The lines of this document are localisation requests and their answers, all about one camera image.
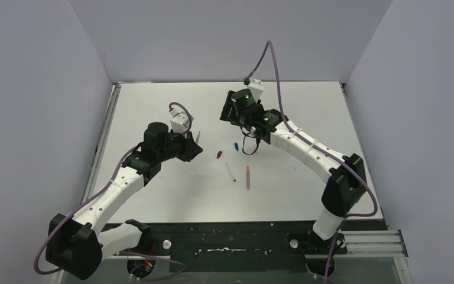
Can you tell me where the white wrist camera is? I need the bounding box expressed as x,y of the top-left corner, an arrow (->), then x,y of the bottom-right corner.
247,78 -> 264,101
170,111 -> 190,134

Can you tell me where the pink marker pen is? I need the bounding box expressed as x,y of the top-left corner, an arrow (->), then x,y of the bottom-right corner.
246,166 -> 251,191

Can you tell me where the left side aluminium rail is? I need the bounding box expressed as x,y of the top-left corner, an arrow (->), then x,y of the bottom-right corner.
82,82 -> 121,202

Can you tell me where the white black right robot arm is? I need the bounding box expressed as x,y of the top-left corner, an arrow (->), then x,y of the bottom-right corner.
220,88 -> 371,253

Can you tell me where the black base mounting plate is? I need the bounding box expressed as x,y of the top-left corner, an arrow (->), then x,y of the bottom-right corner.
130,221 -> 347,273

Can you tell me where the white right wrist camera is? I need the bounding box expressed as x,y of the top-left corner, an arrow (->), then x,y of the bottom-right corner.
247,78 -> 264,101

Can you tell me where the aluminium frame rail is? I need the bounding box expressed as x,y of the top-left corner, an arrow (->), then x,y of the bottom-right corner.
95,228 -> 408,259

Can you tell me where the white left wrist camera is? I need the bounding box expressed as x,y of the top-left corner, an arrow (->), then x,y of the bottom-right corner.
170,111 -> 190,134

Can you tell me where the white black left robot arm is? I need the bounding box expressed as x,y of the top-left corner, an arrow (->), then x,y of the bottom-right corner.
38,122 -> 203,280

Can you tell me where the white blue marker pen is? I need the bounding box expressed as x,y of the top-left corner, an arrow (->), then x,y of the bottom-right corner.
225,163 -> 236,182

